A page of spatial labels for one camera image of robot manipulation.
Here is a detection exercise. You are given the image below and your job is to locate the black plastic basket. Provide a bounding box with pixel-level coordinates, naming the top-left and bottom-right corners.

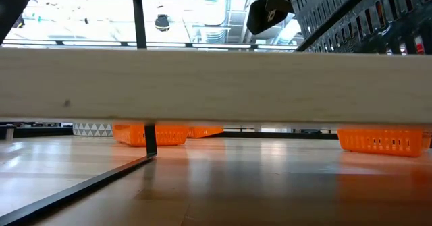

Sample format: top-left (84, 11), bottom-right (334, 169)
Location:
top-left (305, 0), bottom-right (432, 55)
top-left (290, 0), bottom-right (384, 51)

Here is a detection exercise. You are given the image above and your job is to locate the orange plastic basket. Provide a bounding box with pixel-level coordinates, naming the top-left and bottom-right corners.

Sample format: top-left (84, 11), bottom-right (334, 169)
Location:
top-left (337, 127), bottom-right (432, 159)
top-left (187, 125), bottom-right (225, 140)
top-left (112, 123), bottom-right (189, 148)

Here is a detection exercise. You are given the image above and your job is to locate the black hanging dome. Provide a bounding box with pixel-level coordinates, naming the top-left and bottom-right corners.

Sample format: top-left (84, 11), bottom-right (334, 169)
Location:
top-left (154, 13), bottom-right (171, 32)

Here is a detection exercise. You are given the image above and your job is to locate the succulent in white patterned pot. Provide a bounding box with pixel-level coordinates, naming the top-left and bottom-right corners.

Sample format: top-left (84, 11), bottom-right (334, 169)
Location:
top-left (72, 123), bottom-right (114, 138)

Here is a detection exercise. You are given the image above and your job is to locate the silver ventilation duct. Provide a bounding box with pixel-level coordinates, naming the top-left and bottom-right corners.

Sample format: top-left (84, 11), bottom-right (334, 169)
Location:
top-left (198, 0), bottom-right (234, 43)

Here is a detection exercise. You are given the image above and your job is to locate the black aluminium rig frame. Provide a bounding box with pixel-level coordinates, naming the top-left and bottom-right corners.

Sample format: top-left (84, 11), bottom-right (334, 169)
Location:
top-left (0, 124), bottom-right (340, 141)

